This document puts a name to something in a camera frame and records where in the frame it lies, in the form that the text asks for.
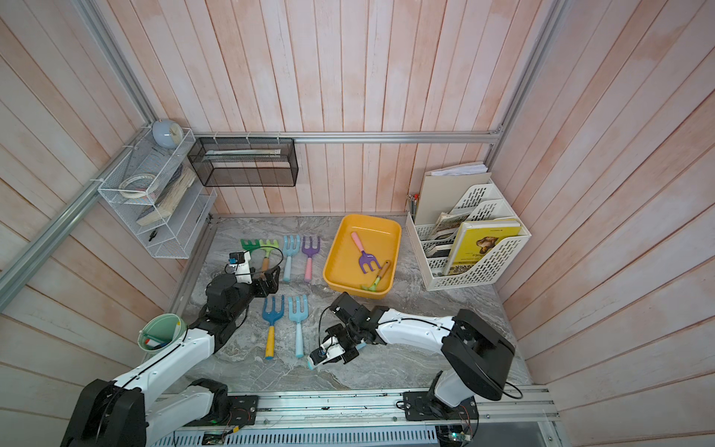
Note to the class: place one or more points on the bundle of pencils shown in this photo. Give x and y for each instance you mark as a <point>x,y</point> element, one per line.
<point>413,204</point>

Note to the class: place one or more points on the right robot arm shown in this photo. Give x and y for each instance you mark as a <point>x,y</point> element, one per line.
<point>479,357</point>

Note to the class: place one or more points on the papers in mesh basket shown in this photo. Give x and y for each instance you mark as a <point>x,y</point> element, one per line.
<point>245,155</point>

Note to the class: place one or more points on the pale blue round clock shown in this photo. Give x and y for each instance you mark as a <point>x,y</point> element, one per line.
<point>167,133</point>

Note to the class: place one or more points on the light green wooden handled rake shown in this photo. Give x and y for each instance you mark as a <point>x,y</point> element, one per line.
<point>268,246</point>

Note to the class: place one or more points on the green cup with pens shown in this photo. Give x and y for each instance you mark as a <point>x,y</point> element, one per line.
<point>160,332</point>

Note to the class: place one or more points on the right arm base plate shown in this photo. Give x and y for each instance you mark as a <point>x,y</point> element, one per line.
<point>424,406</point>

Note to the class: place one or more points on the aluminium front rail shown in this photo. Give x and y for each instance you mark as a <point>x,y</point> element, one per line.
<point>377,407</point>

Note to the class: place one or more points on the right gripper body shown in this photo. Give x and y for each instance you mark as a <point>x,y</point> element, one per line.
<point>347,338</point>

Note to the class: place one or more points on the roll of white tape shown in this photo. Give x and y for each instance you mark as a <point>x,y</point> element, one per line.
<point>138,186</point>

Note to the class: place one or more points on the white desktop file organizer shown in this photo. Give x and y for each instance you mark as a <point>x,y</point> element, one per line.
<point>432,244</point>

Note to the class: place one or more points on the white wire wall shelf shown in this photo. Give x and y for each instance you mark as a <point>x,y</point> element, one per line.
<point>175,237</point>

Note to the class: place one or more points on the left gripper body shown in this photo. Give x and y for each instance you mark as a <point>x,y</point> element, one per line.
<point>248,291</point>

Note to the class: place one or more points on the light blue hand rake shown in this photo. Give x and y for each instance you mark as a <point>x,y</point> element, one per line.
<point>298,313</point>

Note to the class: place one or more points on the yellow storage box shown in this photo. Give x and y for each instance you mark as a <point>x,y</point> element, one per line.
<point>380,237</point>

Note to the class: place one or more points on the purple rake pink handle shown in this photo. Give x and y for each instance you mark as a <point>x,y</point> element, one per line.
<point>310,248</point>

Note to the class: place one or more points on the green rake wooden handle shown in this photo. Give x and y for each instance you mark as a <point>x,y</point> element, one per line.
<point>250,245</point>

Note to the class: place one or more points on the beige folder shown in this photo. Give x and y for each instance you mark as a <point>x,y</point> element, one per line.
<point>441,193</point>

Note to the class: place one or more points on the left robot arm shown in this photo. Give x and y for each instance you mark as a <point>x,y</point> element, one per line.
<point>127,410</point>

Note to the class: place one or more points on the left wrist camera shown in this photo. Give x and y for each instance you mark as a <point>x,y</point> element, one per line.
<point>239,266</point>

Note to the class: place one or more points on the pink handled garden tool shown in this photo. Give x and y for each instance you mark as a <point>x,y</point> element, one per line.
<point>367,261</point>

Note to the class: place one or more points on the old book on shelf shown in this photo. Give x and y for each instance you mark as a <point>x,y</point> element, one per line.
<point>169,199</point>

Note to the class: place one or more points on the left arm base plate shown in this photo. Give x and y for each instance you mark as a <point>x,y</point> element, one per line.
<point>233,411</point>

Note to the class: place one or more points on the yellow picture book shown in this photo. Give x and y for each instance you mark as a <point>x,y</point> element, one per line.
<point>475,239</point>

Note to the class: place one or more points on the black mesh wall basket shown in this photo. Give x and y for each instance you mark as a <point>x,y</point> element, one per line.
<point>276,173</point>

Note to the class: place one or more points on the dark blue fork yellow handle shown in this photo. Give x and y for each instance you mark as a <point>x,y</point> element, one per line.
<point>272,314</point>

